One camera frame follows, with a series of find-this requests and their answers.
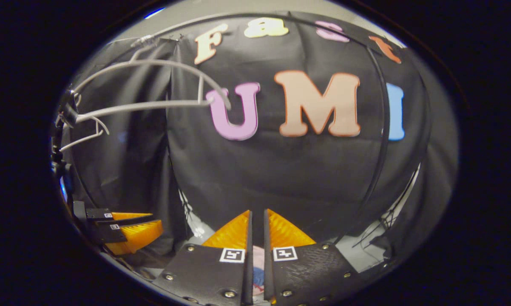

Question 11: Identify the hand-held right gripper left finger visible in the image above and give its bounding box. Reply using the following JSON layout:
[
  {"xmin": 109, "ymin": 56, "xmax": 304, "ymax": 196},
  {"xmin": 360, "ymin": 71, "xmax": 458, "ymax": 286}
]
[{"xmin": 153, "ymin": 210, "xmax": 254, "ymax": 306}]

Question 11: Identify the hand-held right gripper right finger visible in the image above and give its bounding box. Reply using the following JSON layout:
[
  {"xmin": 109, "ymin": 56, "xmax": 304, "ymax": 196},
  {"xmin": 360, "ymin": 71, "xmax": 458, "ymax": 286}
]
[{"xmin": 263, "ymin": 208, "xmax": 366, "ymax": 306}]

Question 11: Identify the white hanger with taped hook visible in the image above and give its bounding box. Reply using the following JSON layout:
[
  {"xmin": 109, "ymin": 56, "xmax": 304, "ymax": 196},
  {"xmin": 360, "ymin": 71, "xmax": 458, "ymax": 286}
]
[{"xmin": 71, "ymin": 35, "xmax": 233, "ymax": 125}]

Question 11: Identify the white plastic hanger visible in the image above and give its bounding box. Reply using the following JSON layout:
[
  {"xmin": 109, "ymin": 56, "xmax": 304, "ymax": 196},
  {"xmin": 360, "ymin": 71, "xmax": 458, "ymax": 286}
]
[{"xmin": 59, "ymin": 116, "xmax": 111, "ymax": 153}]

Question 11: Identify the black clothes rack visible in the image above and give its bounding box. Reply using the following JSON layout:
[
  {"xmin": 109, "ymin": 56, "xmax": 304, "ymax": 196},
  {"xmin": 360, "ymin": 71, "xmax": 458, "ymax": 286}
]
[{"xmin": 111, "ymin": 12, "xmax": 392, "ymax": 230}]

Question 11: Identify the black backdrop cloth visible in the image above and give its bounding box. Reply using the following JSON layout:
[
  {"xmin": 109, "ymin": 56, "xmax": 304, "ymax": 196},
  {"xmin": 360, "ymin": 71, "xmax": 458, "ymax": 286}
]
[{"xmin": 58, "ymin": 11, "xmax": 460, "ymax": 272}]

